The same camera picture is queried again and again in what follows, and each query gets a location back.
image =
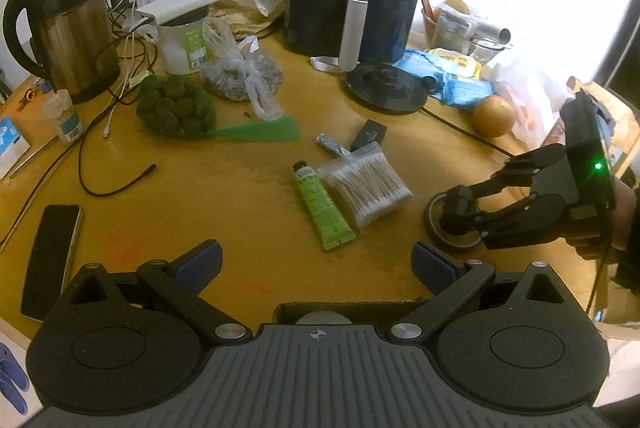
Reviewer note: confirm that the black monitor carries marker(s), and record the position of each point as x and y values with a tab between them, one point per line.
622	38

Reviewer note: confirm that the brown onion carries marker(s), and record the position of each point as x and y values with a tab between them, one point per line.
494	116

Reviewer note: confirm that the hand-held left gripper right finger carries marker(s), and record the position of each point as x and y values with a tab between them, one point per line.
431	264

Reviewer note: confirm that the small toothpick bottle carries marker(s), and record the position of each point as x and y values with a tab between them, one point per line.
64	118

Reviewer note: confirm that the green net bag of chestnuts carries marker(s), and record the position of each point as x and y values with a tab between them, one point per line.
175	106

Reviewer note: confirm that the white plastic bag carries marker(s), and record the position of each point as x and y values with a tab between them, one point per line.
535	98

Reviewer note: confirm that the thin metal rod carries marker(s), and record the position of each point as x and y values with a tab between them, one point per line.
32	158

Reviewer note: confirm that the black kettle base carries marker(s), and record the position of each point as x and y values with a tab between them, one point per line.
385	88

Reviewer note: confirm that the small black box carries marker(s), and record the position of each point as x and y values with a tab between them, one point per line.
370	134

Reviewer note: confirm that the yellow wipes packet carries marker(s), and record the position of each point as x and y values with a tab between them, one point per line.
452	61

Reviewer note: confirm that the blue white carton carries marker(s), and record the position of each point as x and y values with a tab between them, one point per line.
11	146

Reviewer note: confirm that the blue slippers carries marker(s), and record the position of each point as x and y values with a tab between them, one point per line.
11	378

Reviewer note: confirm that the red utensil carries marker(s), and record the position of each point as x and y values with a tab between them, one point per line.
427	3

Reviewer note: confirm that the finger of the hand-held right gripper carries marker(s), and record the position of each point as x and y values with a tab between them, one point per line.
520	218
460	200

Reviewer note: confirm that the white power bank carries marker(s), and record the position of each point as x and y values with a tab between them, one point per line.
185	3

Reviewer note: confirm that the clear bag of dark seeds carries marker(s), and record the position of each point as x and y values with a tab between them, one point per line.
235	81

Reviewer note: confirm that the bunch of keys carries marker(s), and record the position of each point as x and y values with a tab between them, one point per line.
31	96

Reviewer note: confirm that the white ribbon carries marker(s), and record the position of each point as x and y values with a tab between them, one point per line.
325	64

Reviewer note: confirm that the green tube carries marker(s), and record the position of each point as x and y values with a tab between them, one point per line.
322	205

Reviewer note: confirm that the person's right hand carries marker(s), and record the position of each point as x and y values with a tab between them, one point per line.
622	218

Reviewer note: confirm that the blue wipes packet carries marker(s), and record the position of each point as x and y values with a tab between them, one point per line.
467	92
417	66

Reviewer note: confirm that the dark tape roll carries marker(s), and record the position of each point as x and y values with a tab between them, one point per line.
434	218

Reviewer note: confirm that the silver foil roll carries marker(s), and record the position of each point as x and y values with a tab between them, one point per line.
482	31

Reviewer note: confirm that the plastic jar green label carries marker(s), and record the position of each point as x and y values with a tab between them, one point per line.
182	48

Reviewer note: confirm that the bag of cotton swabs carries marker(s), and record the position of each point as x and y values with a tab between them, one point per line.
367	188

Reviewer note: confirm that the black smartphone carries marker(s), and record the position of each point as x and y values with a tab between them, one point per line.
50	263

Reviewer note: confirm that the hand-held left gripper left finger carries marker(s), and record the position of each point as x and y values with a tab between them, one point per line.
200	264

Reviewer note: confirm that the steel electric kettle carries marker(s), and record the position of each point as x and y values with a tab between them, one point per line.
75	38

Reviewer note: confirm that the white lid jar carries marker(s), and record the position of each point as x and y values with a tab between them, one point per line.
322	318

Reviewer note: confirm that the marbled stick sachet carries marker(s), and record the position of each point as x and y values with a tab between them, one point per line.
331	144

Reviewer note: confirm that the orange round food item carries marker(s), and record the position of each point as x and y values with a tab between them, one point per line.
455	6

